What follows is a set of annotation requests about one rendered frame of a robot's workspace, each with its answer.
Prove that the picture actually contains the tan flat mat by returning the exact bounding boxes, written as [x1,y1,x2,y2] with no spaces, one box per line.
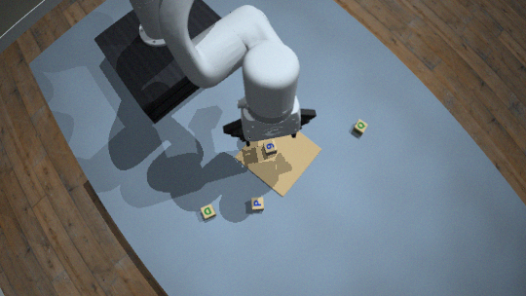
[235,131,321,196]

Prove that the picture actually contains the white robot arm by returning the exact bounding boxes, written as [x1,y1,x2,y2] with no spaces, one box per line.
[130,0,300,125]

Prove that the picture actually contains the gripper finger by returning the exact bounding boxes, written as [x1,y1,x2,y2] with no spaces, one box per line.
[223,119,250,147]
[291,108,317,138]

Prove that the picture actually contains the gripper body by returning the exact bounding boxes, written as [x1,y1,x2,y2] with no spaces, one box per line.
[241,96,301,142]

